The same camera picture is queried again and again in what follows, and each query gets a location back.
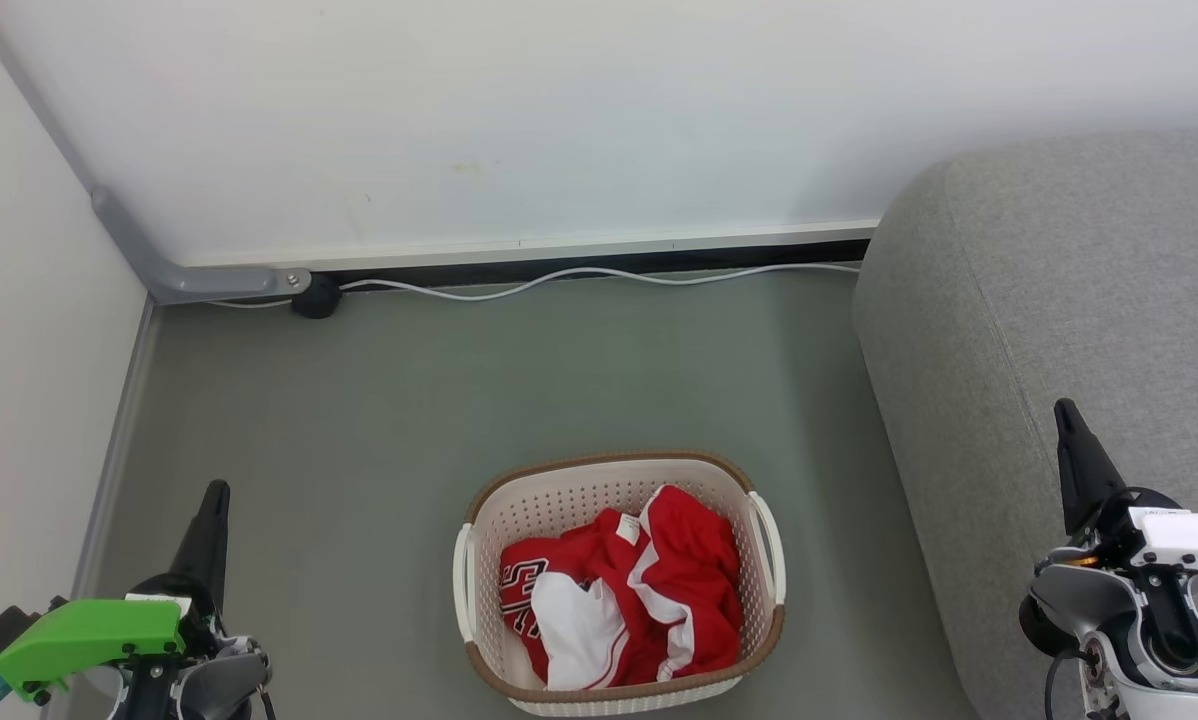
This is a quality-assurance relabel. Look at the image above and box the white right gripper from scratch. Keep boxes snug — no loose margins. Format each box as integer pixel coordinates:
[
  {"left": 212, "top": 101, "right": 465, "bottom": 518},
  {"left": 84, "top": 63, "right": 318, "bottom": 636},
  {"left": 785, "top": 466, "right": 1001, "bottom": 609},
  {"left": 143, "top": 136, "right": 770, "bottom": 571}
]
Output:
[{"left": 1053, "top": 398, "right": 1198, "bottom": 588}]

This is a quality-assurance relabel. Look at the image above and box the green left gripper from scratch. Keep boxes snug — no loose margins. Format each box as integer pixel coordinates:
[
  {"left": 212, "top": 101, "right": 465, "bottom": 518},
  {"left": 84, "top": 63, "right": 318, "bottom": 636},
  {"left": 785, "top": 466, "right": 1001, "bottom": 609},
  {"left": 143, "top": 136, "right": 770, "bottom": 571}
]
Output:
[{"left": 0, "top": 480, "right": 233, "bottom": 703}]

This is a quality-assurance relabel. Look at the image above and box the red white lettered jersey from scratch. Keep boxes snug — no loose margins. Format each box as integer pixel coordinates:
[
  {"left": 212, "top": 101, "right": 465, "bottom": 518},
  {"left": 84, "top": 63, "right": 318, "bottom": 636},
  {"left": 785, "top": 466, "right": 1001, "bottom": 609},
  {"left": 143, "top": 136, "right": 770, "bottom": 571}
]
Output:
[{"left": 499, "top": 508, "right": 660, "bottom": 691}]

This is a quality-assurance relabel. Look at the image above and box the red shorts white trim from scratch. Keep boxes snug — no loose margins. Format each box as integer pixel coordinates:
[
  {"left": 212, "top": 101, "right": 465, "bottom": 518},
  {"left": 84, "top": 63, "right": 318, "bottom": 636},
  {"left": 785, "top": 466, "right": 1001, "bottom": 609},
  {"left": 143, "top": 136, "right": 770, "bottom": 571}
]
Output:
[{"left": 627, "top": 485, "right": 745, "bottom": 683}]

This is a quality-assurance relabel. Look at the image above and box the grey fabric sofa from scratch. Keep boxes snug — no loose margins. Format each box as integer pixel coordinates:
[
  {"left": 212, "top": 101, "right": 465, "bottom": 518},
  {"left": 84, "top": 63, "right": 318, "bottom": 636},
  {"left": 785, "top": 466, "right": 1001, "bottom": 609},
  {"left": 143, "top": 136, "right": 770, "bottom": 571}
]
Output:
[{"left": 852, "top": 130, "right": 1198, "bottom": 720}]

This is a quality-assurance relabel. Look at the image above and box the grey side skirting strip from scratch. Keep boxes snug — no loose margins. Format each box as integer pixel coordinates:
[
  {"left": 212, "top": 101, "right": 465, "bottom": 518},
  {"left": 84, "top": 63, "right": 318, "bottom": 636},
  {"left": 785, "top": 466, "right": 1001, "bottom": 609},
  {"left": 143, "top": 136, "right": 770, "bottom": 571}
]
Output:
[{"left": 67, "top": 295, "right": 161, "bottom": 606}]

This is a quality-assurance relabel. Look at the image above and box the black round floor foot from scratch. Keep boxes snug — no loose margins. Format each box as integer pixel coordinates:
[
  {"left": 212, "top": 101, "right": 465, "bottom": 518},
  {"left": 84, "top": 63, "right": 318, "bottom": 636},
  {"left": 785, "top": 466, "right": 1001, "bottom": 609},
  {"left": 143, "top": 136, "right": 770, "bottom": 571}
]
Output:
[{"left": 292, "top": 275, "right": 343, "bottom": 320}]

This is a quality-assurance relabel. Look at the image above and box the cream plastic laundry basket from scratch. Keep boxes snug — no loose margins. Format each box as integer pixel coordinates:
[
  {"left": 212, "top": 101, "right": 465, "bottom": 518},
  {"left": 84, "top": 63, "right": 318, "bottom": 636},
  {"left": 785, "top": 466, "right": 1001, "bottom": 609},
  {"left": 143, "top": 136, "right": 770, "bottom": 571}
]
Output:
[{"left": 452, "top": 450, "right": 788, "bottom": 717}]

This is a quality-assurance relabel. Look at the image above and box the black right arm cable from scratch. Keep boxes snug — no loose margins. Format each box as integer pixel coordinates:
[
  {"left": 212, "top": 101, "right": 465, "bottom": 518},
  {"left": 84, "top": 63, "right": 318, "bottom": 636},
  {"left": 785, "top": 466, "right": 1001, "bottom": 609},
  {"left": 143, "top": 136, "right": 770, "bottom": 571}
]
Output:
[{"left": 1043, "top": 648, "right": 1092, "bottom": 720}]

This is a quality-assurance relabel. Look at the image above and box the white floor cable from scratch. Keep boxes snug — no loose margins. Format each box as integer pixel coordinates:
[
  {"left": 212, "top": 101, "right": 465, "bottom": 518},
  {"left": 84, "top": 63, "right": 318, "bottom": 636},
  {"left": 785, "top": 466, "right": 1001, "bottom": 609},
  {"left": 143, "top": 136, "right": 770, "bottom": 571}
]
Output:
[{"left": 209, "top": 264, "right": 862, "bottom": 308}]

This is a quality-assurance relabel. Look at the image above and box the silver wall base rail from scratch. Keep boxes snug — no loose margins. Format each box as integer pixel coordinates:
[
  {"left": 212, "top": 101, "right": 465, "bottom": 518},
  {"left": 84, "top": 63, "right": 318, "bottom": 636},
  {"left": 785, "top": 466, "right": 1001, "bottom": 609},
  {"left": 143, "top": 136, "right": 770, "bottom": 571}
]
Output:
[{"left": 181, "top": 217, "right": 881, "bottom": 270}]

